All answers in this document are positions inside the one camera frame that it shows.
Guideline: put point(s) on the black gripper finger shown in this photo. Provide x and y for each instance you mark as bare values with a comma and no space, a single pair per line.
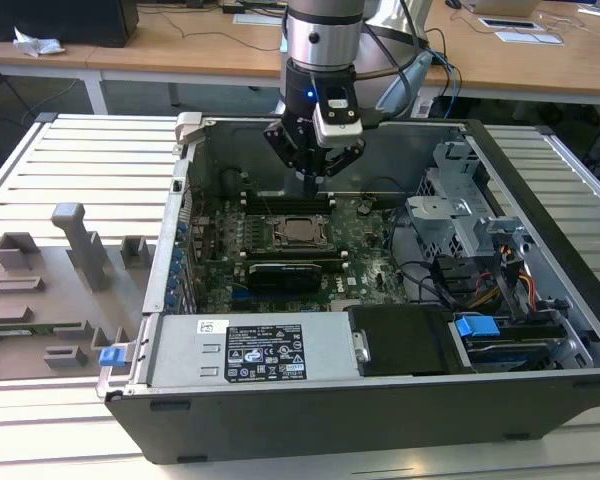
290,145
340,160

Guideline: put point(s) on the silver square CPU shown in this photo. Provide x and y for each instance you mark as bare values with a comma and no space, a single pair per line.
300,230

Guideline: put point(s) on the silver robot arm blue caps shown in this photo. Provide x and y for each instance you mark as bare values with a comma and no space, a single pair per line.
325,35

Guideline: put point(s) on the black RAM slot row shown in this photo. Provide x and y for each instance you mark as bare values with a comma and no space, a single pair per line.
290,254
280,202

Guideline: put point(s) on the CPU socket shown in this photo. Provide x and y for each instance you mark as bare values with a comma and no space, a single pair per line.
271,240

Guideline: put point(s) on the blue expansion slot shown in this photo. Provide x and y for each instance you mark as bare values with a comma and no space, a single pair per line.
242,300

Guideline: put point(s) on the coin battery holder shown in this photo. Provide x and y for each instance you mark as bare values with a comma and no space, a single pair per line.
366,207

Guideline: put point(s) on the white paper sheet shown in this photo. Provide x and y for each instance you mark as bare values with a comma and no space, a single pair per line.
260,20

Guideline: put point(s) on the small white device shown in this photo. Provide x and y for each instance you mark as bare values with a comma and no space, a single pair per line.
422,107

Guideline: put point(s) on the grey case release latch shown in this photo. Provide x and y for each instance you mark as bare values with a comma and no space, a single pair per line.
187,122

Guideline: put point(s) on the metal drive cage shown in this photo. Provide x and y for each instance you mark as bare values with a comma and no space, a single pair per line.
440,220

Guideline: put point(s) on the green motherboard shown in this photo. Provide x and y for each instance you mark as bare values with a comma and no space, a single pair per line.
365,280

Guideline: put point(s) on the wooden desk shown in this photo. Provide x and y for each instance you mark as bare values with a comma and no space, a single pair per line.
180,55

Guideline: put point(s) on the black graphics card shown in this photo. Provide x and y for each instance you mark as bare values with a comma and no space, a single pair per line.
285,280

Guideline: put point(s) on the silver hinge latch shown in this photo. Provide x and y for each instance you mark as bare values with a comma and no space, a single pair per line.
361,347

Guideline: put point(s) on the black plastic shroud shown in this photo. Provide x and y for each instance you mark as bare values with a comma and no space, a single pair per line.
405,340

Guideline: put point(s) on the hard disk in blue carrier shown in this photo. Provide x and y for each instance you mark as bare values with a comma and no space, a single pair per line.
477,327

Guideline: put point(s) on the white paper sheets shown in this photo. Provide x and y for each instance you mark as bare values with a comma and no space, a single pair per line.
530,37

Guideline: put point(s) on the silver power supply unit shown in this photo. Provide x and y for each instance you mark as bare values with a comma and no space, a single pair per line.
190,350

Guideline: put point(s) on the black box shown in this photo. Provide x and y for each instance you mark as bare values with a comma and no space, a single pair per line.
55,20

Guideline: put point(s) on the black open PC case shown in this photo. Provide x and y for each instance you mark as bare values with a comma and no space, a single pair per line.
330,425

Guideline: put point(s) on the crumpled white paper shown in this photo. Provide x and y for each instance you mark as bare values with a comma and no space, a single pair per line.
35,44

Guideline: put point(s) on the blue plastic latch tab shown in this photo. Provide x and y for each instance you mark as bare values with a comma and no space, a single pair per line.
111,357

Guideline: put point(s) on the grey parts rack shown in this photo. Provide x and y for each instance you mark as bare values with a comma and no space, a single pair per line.
55,310

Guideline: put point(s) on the green RAM stick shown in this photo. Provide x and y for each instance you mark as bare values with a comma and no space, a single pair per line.
40,328

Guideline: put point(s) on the white wrist camera black mount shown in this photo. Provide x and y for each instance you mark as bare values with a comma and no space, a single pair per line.
337,132

